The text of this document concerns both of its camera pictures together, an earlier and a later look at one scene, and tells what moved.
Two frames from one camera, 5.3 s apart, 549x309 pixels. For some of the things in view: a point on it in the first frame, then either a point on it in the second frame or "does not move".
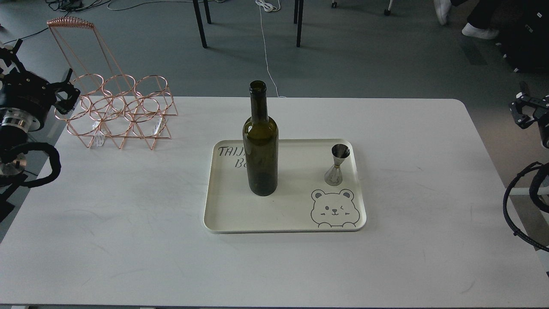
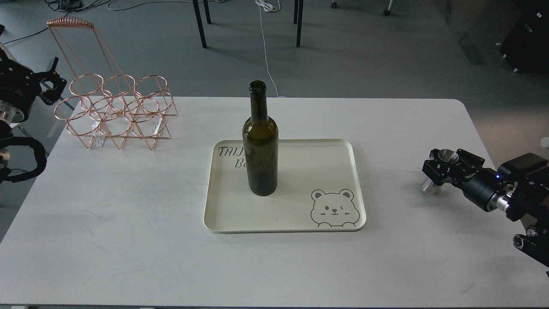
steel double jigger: x=333 y=177 to x=428 y=186
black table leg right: x=298 y=15 does not move
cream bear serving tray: x=303 y=202 does not move
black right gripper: x=541 y=112 to x=480 y=186
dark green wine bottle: x=260 y=145 does not move
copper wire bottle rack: x=112 y=105 does not move
